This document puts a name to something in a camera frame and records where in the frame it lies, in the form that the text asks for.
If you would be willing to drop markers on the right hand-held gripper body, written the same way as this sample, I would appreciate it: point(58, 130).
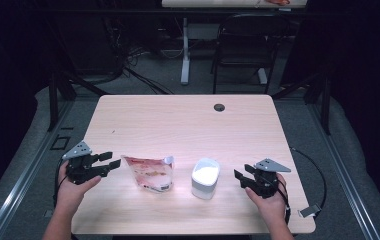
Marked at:
point(264, 183)

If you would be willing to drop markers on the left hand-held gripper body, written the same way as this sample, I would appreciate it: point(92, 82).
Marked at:
point(81, 171)

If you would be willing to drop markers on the white container with hinged lid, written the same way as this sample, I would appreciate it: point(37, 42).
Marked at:
point(205, 180)

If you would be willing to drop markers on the pink and white refill pouch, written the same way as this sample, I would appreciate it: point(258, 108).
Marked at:
point(151, 173)

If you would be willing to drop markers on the person's right hand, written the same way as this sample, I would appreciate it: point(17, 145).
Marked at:
point(271, 208)

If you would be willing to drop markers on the person's left hand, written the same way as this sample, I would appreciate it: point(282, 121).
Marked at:
point(73, 196)

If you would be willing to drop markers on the grey tape strip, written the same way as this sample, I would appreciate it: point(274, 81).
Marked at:
point(48, 213)

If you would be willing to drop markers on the black metal stand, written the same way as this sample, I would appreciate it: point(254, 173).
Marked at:
point(326, 106)
point(53, 100)

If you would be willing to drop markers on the white desk foot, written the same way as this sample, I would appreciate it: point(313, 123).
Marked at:
point(262, 76)

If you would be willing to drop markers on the black folding chair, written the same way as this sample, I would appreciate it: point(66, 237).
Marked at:
point(249, 43)

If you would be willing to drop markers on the white desk leg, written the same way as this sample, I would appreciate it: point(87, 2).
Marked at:
point(185, 53)

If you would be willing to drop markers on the orange thing on background desk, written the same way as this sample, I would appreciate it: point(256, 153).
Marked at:
point(278, 2)

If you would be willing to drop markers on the light wooden background desk top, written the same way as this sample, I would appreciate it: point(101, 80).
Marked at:
point(211, 3)

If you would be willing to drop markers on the aluminium floor rail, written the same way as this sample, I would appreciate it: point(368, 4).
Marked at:
point(21, 180)
point(348, 180)

